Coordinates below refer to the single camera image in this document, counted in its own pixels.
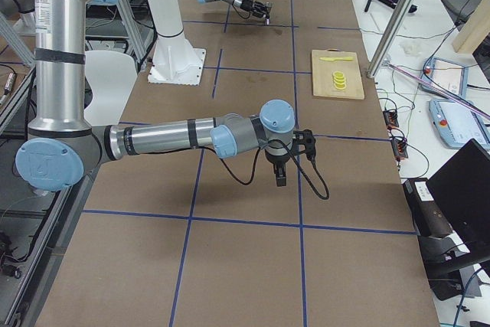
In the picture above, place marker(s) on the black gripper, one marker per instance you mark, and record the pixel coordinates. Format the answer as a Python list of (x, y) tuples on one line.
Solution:
[(277, 159), (252, 6)]

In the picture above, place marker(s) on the bamboo cutting board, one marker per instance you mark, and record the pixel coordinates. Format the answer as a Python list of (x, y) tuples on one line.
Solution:
[(322, 79)]

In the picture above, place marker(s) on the yellow plastic knife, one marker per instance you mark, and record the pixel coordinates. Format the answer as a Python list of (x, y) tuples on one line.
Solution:
[(334, 59)]

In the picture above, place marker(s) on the white chair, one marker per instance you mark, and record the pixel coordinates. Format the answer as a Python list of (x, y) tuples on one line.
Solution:
[(111, 76)]

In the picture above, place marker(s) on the black computer monitor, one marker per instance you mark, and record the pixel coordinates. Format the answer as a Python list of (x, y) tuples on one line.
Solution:
[(461, 190)]

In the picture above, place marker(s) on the blue teach pendant near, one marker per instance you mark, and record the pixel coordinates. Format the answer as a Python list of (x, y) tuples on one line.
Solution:
[(457, 124)]

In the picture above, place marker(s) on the blue teach pendant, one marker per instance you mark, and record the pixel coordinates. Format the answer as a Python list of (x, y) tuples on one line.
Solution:
[(457, 124), (443, 73)]

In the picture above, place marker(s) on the blue teach pendant far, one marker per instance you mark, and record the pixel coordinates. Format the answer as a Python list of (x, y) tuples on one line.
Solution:
[(443, 73)]

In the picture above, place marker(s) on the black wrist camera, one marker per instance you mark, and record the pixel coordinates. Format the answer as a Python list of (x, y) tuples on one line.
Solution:
[(304, 144)]

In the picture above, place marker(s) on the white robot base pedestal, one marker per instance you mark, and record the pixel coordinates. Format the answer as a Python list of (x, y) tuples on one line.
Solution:
[(175, 60)]

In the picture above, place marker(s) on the aluminium frame post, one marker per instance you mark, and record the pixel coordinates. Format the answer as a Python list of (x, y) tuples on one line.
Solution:
[(388, 36)]

